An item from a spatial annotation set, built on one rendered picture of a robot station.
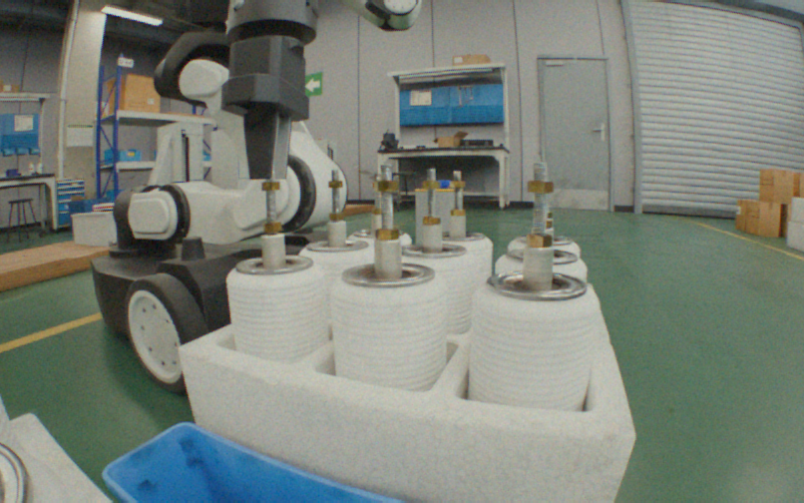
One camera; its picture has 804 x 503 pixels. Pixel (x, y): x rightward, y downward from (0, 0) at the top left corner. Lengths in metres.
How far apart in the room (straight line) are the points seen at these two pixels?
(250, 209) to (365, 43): 5.78
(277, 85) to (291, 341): 0.22
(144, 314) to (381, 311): 0.52
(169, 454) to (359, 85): 6.05
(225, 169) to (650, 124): 4.91
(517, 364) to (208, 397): 0.28
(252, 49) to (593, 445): 0.39
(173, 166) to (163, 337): 2.13
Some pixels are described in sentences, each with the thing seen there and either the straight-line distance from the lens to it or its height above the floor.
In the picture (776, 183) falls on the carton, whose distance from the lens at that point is 4.00.
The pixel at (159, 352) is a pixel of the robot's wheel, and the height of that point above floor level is 0.06.
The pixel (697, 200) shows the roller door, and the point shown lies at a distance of 5.74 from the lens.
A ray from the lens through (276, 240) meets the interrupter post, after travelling 0.37.
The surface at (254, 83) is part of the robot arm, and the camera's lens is 0.33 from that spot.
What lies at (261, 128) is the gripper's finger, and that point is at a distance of 0.36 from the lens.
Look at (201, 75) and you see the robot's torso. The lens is 0.87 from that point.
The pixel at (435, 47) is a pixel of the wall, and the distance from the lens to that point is 5.95.
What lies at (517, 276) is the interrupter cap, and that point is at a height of 0.25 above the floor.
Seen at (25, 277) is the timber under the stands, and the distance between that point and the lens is 2.06.
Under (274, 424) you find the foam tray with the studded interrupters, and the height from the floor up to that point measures 0.13.
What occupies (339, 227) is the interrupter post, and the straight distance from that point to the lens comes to 0.46.
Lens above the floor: 0.33
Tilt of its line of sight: 10 degrees down
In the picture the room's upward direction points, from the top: 1 degrees counter-clockwise
